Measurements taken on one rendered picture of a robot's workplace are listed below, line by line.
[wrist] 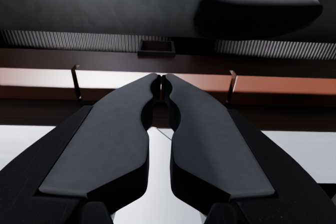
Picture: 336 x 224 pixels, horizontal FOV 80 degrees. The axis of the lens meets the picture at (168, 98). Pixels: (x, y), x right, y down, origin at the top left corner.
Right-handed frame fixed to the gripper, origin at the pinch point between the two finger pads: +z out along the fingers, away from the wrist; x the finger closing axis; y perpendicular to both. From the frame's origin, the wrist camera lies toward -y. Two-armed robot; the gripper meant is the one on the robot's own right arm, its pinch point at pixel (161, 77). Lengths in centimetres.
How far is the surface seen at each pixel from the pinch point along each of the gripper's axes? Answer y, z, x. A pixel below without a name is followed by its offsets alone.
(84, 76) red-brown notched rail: 5.1, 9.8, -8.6
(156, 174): 16.2, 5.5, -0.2
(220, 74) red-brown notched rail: 4.3, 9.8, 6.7
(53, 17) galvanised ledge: 2.0, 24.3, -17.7
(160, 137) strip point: 10.0, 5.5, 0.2
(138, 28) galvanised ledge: 3.2, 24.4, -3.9
